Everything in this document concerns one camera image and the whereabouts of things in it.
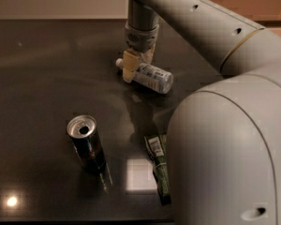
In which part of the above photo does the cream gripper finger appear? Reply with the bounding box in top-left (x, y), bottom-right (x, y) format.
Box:
top-left (140, 45), bottom-right (155, 64)
top-left (123, 50), bottom-right (141, 83)

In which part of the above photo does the blue energy drink can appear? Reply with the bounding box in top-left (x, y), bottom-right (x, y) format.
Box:
top-left (67, 115), bottom-right (106, 174)

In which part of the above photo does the green snack bag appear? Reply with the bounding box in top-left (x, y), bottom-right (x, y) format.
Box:
top-left (144, 134), bottom-right (171, 204)

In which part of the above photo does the blue plastic water bottle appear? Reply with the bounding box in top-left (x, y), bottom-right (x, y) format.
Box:
top-left (115, 58), bottom-right (173, 95)

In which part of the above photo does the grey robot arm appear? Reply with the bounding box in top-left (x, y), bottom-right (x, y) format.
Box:
top-left (128, 0), bottom-right (281, 225)

